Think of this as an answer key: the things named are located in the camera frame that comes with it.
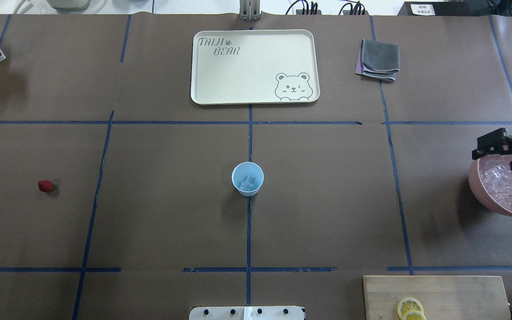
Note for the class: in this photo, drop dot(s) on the red strawberry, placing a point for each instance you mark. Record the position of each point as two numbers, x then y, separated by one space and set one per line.
45 186

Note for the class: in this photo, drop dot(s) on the pink bowl of ice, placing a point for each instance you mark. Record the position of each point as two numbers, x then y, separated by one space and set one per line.
490 179

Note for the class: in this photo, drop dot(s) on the light blue plastic cup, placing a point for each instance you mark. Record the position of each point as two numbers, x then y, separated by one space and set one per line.
247 178

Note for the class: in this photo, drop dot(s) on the grey folded cloth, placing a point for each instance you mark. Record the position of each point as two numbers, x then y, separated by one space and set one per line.
378 60

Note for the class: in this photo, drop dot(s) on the wooden cutting board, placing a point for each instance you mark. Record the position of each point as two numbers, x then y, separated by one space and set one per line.
442 297

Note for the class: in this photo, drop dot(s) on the lemon slices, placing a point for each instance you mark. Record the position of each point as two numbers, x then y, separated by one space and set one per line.
409 308

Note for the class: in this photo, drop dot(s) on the cream bear tray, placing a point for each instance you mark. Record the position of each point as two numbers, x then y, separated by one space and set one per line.
254 67

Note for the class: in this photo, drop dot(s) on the aluminium frame post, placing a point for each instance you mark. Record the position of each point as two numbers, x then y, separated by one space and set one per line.
250 10

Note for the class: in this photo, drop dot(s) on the white camera pole base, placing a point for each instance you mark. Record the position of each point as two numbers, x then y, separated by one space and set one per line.
289 312

